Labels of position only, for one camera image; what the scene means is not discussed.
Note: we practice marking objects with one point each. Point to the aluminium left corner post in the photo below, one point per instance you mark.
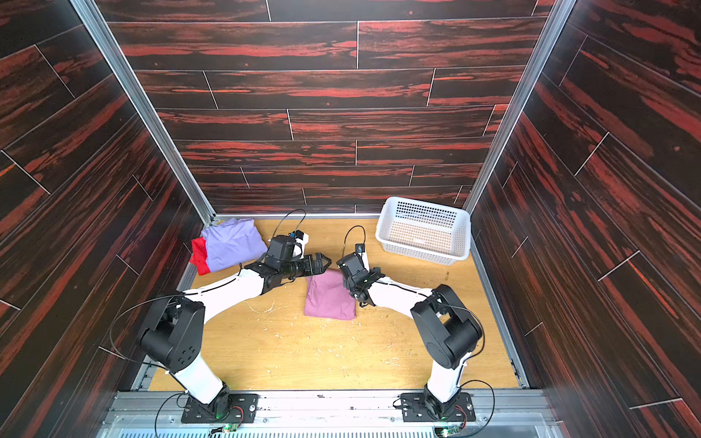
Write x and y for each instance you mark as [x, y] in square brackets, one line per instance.
[100, 32]

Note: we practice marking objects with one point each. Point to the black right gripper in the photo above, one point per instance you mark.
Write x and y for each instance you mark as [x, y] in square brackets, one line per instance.
[363, 282]

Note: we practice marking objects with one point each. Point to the aluminium right corner post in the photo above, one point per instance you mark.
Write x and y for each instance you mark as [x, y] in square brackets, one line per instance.
[538, 59]

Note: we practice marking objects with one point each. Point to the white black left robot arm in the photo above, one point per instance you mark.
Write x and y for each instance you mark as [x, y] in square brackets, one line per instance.
[172, 333]

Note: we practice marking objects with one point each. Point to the folded red t-shirt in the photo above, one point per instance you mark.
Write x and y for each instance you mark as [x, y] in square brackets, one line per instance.
[199, 257]

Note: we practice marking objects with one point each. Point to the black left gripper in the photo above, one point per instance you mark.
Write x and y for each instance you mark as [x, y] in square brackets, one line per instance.
[308, 263]

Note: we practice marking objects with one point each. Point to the aluminium back floor rail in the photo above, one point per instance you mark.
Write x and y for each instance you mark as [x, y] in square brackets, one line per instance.
[298, 215]

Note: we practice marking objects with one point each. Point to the magenta t-shirt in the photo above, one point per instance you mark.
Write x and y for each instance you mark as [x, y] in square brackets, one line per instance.
[328, 298]

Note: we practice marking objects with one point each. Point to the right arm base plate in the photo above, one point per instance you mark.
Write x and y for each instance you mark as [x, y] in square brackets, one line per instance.
[423, 407]

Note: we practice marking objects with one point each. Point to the aluminium right floor rail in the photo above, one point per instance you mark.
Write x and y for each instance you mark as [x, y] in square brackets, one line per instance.
[499, 316]

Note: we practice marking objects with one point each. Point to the aluminium corner post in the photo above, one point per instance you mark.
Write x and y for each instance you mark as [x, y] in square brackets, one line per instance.
[100, 32]
[538, 59]

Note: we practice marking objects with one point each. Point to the folded lavender t-shirt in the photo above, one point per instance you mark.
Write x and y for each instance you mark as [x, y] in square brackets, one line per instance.
[233, 242]

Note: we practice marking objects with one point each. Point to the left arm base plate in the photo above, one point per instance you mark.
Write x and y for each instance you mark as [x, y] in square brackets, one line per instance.
[236, 409]

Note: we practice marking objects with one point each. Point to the white perforated plastic basket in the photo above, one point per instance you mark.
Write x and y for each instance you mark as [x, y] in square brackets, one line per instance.
[425, 231]

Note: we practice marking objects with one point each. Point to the aluminium front rail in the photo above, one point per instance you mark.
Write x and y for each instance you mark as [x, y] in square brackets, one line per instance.
[362, 413]

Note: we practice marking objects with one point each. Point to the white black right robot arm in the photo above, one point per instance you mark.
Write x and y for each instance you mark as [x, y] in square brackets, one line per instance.
[449, 331]

